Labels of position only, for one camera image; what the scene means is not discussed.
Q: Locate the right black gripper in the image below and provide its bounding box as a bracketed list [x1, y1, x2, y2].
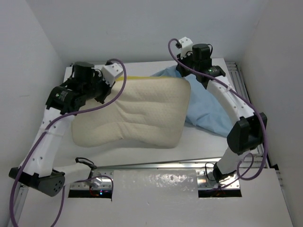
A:
[176, 50, 199, 77]

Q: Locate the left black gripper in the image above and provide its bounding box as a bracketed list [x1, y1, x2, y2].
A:
[81, 70, 113, 104]

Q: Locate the light blue pillowcase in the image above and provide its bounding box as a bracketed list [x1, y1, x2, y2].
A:
[150, 66, 235, 138]

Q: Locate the cream pillow with yellow edge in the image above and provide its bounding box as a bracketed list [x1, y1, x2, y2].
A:
[71, 76, 191, 148]

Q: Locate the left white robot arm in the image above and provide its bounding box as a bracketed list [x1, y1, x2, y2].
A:
[9, 61, 123, 197]

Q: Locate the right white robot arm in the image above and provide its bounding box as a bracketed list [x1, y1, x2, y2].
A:
[176, 37, 267, 182]

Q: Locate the white front cover panel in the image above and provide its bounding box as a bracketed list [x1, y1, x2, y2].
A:
[19, 169, 292, 227]

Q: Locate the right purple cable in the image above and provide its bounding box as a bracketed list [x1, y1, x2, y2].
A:
[168, 38, 269, 190]

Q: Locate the purple cable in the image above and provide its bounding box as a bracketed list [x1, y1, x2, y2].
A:
[168, 38, 269, 190]
[9, 58, 127, 227]

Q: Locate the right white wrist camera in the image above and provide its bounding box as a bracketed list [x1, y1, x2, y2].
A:
[178, 36, 193, 59]

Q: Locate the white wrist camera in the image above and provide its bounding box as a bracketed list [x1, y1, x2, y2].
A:
[101, 63, 123, 87]
[178, 36, 193, 59]

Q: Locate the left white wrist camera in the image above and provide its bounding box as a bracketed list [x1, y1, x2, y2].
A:
[101, 63, 123, 87]

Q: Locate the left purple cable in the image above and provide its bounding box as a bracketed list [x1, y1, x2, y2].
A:
[9, 58, 127, 227]

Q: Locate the aluminium frame rail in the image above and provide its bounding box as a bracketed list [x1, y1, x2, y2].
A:
[7, 61, 294, 227]

